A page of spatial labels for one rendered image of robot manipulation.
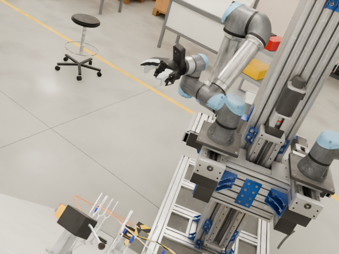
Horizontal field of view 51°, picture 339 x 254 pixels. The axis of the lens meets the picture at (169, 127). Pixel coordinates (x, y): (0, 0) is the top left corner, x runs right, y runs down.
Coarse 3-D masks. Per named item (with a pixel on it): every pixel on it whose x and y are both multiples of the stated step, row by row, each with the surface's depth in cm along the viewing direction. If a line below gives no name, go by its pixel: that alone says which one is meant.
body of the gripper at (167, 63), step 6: (162, 60) 137; (168, 60) 139; (174, 60) 140; (186, 60) 144; (162, 66) 138; (168, 66) 136; (174, 66) 137; (186, 66) 143; (156, 72) 140; (180, 72) 146; (186, 72) 145; (168, 78) 140; (174, 78) 141; (168, 84) 141
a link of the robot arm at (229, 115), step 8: (232, 96) 177; (224, 104) 175; (232, 104) 172; (240, 104) 174; (216, 112) 179; (224, 112) 175; (232, 112) 173; (240, 112) 174; (224, 120) 177; (232, 120) 176
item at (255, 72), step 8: (272, 40) 417; (280, 40) 428; (264, 48) 423; (272, 48) 422; (272, 56) 411; (256, 64) 454; (264, 64) 463; (248, 72) 445; (256, 72) 438; (264, 72) 446; (248, 80) 438; (256, 80) 444; (240, 88) 504; (240, 96) 488
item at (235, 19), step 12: (228, 12) 160; (240, 12) 158; (252, 12) 156; (228, 24) 162; (240, 24) 158; (228, 36) 165; (240, 36) 162; (228, 48) 167; (216, 60) 173; (228, 60) 170; (216, 72) 174
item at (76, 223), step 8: (72, 208) 69; (64, 216) 69; (72, 216) 68; (80, 216) 68; (88, 216) 70; (64, 224) 68; (72, 224) 68; (80, 224) 67; (88, 224) 68; (64, 232) 69; (72, 232) 67; (80, 232) 67; (88, 232) 69; (64, 240) 68; (72, 240) 69; (56, 248) 68; (64, 248) 68
